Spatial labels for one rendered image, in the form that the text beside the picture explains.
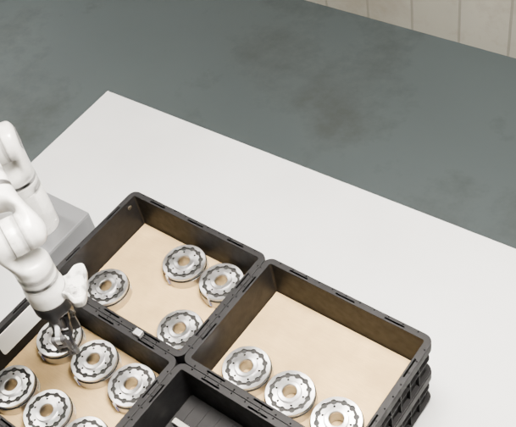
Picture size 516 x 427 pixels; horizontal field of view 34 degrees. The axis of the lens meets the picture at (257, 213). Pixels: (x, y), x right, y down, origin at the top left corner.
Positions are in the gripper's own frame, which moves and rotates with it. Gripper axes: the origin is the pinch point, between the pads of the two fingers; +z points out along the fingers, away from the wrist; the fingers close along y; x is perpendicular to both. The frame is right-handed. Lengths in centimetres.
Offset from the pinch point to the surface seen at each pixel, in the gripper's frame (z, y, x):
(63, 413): 14.5, 7.8, -6.5
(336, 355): 18, 5, 50
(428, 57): 100, -179, 118
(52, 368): 17.4, -5.2, -10.2
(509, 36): 90, -170, 149
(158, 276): 17.4, -24.5, 14.3
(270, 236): 30, -41, 41
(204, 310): 17.4, -12.6, 24.0
